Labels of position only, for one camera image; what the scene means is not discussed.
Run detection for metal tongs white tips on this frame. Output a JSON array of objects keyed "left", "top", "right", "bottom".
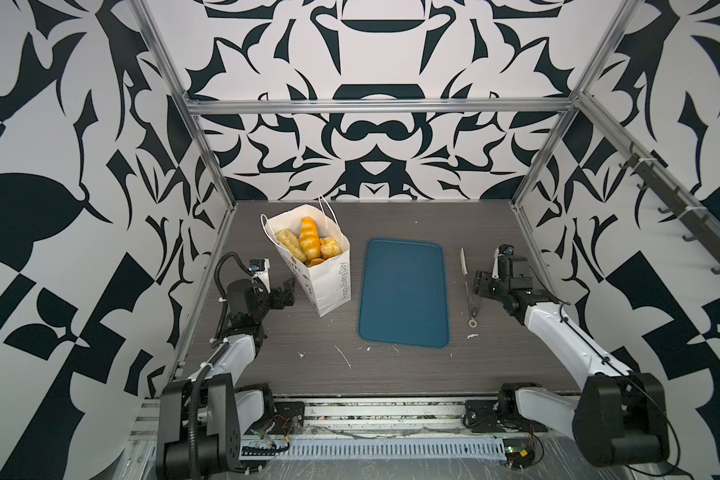
[{"left": 459, "top": 248, "right": 483, "bottom": 329}]

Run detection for small striped bread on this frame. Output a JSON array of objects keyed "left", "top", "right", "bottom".
[{"left": 275, "top": 229, "right": 308, "bottom": 264}]

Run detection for croissant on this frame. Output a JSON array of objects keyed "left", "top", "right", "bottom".
[{"left": 299, "top": 217, "right": 321, "bottom": 263}]

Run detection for white paper bag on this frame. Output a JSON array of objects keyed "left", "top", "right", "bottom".
[{"left": 260, "top": 196, "right": 351, "bottom": 316}]

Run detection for round flaky pastry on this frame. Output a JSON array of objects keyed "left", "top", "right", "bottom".
[{"left": 319, "top": 236, "right": 343, "bottom": 260}]

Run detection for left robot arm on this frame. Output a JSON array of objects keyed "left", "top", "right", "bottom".
[{"left": 155, "top": 278, "right": 295, "bottom": 479}]

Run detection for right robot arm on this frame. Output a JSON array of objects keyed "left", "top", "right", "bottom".
[{"left": 472, "top": 271, "right": 670, "bottom": 467}]

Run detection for teal tray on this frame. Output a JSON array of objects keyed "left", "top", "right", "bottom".
[{"left": 358, "top": 238, "right": 450, "bottom": 349}]

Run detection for small circuit board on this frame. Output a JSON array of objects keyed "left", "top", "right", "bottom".
[{"left": 503, "top": 435, "right": 545, "bottom": 471}]

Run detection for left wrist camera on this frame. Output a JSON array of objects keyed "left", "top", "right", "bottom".
[{"left": 249, "top": 258, "right": 271, "bottom": 292}]

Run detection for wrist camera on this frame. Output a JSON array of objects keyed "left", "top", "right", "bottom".
[
  {"left": 249, "top": 258, "right": 271, "bottom": 292},
  {"left": 492, "top": 244, "right": 531, "bottom": 280}
]

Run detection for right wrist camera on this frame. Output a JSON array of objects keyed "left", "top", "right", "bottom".
[{"left": 492, "top": 244, "right": 531, "bottom": 280}]

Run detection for left black corrugated cable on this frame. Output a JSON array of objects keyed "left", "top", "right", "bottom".
[{"left": 185, "top": 250, "right": 290, "bottom": 480}]

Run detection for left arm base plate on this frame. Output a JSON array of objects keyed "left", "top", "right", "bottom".
[{"left": 246, "top": 399, "right": 305, "bottom": 436}]

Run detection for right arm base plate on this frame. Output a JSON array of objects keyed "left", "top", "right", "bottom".
[{"left": 462, "top": 399, "right": 548, "bottom": 433}]

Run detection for wall hook rail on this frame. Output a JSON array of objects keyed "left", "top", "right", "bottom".
[{"left": 620, "top": 142, "right": 720, "bottom": 275}]

